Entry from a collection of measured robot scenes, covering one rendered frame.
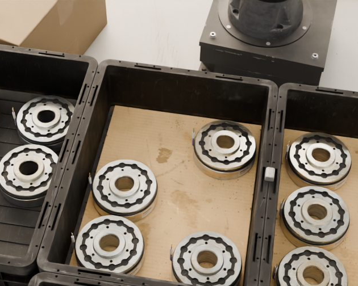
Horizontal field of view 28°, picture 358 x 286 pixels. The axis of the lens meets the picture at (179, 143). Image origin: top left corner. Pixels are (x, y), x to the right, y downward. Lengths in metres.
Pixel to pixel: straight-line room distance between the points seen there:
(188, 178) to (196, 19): 0.54
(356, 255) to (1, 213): 0.55
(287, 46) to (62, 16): 0.44
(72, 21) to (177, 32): 0.26
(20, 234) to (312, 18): 0.74
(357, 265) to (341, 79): 0.52
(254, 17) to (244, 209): 0.43
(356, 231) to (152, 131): 0.38
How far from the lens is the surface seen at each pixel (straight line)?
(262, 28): 1.41
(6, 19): 1.34
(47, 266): 0.99
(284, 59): 1.41
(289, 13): 1.42
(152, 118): 1.25
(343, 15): 1.67
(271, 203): 1.04
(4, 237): 1.14
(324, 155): 1.20
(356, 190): 1.20
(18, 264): 0.99
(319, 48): 1.44
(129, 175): 1.13
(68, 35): 1.45
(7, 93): 1.31
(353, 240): 1.15
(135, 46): 1.55
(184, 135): 1.22
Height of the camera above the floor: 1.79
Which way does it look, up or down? 53 degrees down
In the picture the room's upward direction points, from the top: 2 degrees clockwise
